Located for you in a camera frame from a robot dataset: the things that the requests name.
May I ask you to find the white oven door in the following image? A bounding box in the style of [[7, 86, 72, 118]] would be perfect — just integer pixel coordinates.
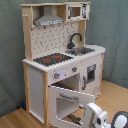
[[49, 86, 95, 128]]

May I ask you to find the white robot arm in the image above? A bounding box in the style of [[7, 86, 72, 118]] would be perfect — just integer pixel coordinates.
[[80, 103, 128, 128]]

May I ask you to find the wooden toy kitchen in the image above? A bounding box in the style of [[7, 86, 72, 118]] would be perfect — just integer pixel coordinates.
[[22, 2, 105, 128]]

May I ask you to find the right red oven knob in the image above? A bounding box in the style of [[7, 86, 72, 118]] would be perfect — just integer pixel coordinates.
[[71, 66, 78, 73]]

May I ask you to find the red oven knob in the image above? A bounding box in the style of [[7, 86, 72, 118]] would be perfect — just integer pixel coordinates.
[[54, 73, 60, 79], [71, 66, 78, 73]]

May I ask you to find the black toy stovetop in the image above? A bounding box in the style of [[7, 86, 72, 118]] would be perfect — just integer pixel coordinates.
[[34, 53, 71, 66]]

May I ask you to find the left red oven knob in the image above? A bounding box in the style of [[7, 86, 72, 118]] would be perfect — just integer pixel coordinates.
[[54, 73, 60, 79]]

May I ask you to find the grey toy sink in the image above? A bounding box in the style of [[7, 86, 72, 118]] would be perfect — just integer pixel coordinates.
[[66, 47, 94, 56]]

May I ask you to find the black toy faucet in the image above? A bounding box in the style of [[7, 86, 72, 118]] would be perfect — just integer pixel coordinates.
[[66, 32, 83, 50]]

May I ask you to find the white cabinet door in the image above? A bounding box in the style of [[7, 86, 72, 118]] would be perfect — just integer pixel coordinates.
[[80, 55, 102, 98]]

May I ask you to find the grey range hood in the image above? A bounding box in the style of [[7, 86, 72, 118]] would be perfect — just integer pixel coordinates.
[[35, 5, 64, 27]]

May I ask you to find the toy microwave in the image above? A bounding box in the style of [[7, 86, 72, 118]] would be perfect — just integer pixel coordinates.
[[67, 3, 89, 21]]

